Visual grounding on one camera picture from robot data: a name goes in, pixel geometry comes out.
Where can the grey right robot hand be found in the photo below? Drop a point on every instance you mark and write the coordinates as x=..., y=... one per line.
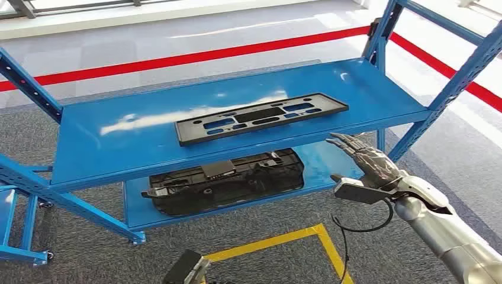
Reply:
x=372, y=164

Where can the large black plastic car part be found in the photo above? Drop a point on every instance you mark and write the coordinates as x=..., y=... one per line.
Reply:
x=235, y=184

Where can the dark window frame rail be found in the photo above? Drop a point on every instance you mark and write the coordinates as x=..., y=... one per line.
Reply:
x=23, y=8

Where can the yellow floor tape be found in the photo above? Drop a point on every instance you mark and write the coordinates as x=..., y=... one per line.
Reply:
x=329, y=251

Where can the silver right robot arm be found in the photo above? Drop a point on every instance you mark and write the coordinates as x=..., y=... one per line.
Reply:
x=451, y=235

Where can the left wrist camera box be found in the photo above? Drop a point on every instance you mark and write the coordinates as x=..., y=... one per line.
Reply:
x=184, y=270

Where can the red floor tape line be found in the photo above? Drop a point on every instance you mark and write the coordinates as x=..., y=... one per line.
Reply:
x=196, y=58

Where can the blue metal shelf rack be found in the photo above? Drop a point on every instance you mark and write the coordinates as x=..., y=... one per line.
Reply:
x=157, y=141

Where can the black plastic frame part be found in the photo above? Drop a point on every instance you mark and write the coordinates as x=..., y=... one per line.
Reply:
x=259, y=125

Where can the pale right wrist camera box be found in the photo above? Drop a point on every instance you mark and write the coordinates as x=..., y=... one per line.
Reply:
x=359, y=190

